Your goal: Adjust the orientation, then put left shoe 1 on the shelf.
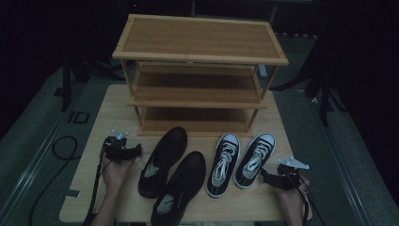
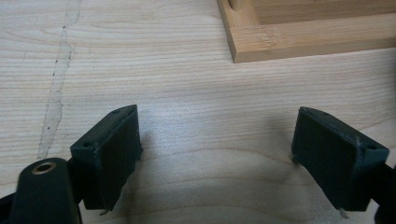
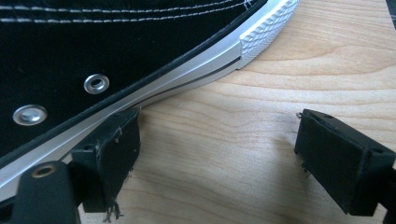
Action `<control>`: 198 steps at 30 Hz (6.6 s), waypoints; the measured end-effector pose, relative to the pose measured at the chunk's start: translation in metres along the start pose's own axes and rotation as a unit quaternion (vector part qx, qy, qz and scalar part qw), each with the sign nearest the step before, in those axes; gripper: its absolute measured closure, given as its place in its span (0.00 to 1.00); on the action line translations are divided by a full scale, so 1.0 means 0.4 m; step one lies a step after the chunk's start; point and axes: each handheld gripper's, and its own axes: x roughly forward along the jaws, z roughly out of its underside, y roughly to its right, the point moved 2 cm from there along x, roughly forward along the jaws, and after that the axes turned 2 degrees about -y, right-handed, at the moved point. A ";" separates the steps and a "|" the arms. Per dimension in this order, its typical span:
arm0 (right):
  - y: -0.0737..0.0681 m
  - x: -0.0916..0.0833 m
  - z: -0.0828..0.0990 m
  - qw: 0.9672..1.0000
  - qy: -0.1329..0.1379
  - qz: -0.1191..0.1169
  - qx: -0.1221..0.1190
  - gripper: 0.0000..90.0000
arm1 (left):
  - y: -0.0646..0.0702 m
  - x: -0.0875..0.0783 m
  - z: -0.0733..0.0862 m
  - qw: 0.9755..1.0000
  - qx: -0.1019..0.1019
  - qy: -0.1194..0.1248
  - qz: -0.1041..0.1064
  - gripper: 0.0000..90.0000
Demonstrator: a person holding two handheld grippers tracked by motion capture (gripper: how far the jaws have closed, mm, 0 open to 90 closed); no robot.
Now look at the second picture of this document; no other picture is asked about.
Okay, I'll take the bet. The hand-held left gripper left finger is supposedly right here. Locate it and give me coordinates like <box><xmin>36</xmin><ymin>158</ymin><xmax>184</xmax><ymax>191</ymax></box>
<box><xmin>70</xmin><ymin>104</ymin><xmax>144</xmax><ymax>212</ymax></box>

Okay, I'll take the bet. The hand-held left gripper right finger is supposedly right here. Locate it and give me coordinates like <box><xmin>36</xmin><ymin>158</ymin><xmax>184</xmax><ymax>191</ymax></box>
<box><xmin>290</xmin><ymin>105</ymin><xmax>390</xmax><ymax>212</ymax></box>

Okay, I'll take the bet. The bamboo shoe rack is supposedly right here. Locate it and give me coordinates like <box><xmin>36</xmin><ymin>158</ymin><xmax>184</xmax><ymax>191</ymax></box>
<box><xmin>217</xmin><ymin>0</ymin><xmax>396</xmax><ymax>64</ymax></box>

